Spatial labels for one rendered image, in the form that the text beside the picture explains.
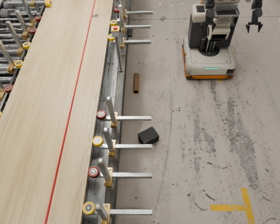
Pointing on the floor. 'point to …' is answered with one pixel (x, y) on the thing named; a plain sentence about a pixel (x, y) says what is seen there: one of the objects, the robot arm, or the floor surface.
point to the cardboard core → (136, 83)
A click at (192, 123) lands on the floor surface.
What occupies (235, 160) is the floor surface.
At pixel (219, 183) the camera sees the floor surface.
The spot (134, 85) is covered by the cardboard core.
